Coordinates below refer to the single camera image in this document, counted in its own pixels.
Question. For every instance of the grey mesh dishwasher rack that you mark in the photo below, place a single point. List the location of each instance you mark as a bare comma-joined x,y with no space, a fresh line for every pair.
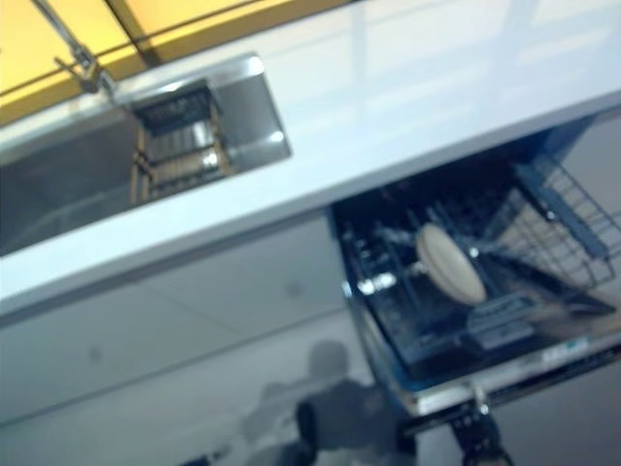
567,233

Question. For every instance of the stainless steel sink basin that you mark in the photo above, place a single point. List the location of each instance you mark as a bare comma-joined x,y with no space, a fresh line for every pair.
73,170

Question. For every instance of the black built-in dishwasher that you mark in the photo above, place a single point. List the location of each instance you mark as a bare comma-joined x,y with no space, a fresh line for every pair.
436,340

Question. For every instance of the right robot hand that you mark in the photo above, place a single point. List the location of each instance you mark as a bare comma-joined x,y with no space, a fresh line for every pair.
478,432

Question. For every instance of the white cabinet door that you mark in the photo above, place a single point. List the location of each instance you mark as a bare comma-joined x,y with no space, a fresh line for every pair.
271,262
145,378

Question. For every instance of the chrome gooseneck kitchen faucet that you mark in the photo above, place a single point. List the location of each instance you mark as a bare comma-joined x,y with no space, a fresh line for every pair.
82,63

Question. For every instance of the black sink drying rack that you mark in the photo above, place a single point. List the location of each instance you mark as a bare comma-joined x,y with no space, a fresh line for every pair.
179,145

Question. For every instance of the dishwasher door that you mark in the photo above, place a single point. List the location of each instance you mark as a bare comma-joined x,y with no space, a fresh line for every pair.
509,378

